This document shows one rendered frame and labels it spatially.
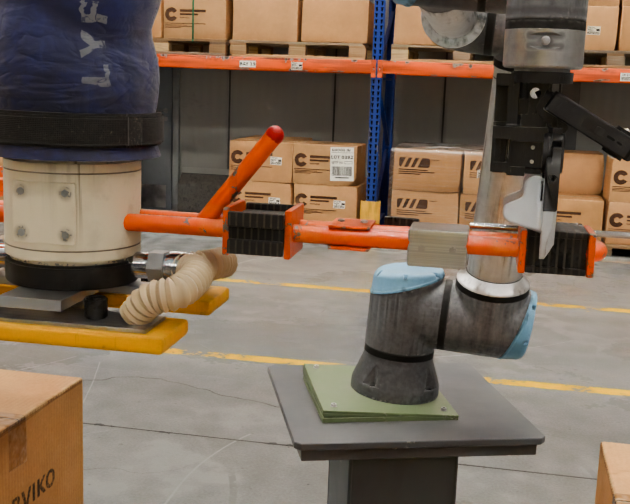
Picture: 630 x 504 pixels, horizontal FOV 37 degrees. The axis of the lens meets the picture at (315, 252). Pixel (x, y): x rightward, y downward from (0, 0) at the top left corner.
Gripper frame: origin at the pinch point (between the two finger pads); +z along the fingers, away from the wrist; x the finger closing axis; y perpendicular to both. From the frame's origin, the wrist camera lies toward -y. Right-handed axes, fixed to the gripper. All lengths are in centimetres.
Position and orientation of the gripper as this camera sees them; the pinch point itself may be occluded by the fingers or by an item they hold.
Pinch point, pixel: (547, 244)
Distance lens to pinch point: 115.5
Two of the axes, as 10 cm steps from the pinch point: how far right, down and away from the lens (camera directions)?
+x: -1.9, 1.7, -9.7
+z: -0.3, 9.8, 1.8
